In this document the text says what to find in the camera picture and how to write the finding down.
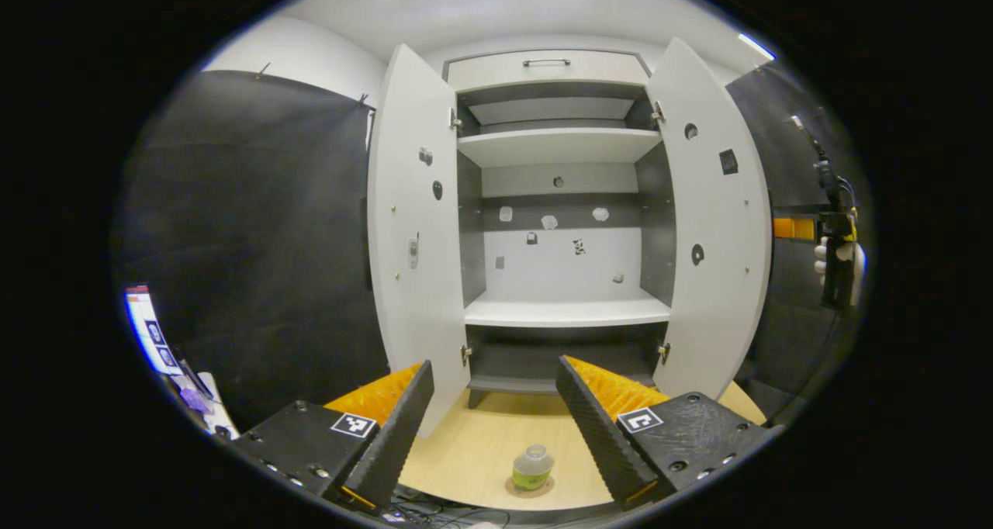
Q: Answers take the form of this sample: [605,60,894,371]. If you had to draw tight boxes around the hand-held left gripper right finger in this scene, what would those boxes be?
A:
[555,356,777,507]

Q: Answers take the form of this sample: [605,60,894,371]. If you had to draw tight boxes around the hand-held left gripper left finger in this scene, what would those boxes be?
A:
[225,361,435,514]

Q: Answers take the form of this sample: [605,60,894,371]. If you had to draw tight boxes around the round brown coaster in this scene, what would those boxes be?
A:
[506,473,556,500]

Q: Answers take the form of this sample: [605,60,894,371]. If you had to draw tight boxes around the green label plastic bottle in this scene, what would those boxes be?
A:
[512,444,555,492]

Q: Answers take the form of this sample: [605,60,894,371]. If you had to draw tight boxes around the white cabinet door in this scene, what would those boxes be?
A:
[645,37,774,400]
[367,44,476,439]

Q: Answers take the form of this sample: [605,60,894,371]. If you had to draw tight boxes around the white and grey cabinet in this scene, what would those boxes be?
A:
[442,48,676,410]

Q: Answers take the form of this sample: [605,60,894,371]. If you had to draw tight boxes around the white cabinet shelf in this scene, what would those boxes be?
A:
[464,290,672,328]
[456,128,663,168]

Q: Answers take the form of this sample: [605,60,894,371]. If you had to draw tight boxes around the white cabinet drawer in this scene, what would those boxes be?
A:
[446,49,651,92]

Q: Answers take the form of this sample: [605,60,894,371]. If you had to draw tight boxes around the white paper sheet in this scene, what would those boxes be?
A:
[198,372,241,439]

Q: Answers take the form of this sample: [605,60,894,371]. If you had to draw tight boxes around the ceiling light panel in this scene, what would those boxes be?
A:
[737,33,777,61]

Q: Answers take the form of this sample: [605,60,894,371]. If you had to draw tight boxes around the black backdrop cloth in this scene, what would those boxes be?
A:
[115,64,876,434]

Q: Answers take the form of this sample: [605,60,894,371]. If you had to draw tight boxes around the computer monitor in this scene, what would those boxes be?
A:
[124,284,185,377]

